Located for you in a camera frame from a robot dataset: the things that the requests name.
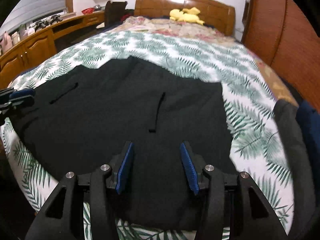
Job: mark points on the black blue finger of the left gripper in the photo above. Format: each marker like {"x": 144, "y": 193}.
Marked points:
{"x": 12, "y": 99}

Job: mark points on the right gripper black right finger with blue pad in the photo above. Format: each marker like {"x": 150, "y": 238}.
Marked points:
{"x": 230, "y": 200}

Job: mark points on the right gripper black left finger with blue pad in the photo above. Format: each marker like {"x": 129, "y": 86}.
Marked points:
{"x": 62, "y": 215}

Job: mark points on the black button-up coat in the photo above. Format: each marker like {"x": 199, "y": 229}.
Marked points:
{"x": 80, "y": 120}

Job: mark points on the wooden desk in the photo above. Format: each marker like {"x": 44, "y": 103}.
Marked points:
{"x": 40, "y": 46}

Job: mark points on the grey garment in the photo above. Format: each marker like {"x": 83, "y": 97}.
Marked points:
{"x": 299, "y": 164}

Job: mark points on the palm leaf print bedsheet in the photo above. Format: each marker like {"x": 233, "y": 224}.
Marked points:
{"x": 256, "y": 145}

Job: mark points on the grey window blind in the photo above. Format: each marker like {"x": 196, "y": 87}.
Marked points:
{"x": 28, "y": 10}

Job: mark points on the navy blue garment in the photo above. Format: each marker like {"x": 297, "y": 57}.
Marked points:
{"x": 308, "y": 120}

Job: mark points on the red bowl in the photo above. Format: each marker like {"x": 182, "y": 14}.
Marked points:
{"x": 88, "y": 11}

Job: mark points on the dark desk chair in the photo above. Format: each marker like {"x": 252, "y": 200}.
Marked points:
{"x": 113, "y": 12}

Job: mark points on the floral quilt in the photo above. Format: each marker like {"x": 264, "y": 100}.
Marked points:
{"x": 176, "y": 29}

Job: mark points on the wooden louvered wardrobe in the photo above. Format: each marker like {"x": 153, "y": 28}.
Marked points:
{"x": 287, "y": 47}

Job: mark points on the wooden headboard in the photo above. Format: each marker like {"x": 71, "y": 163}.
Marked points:
{"x": 212, "y": 12}

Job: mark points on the yellow plush toy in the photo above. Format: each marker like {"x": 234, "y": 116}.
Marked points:
{"x": 186, "y": 15}

